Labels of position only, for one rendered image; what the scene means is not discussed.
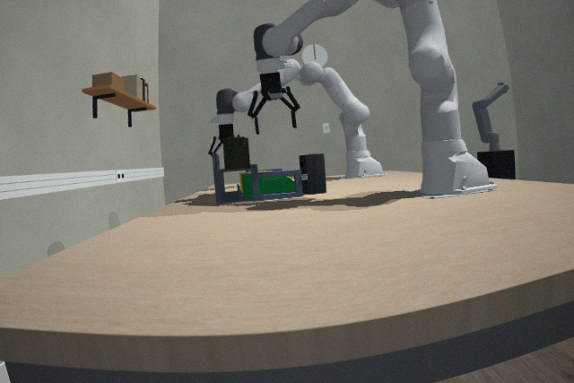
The green open bin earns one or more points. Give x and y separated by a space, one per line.
271 185

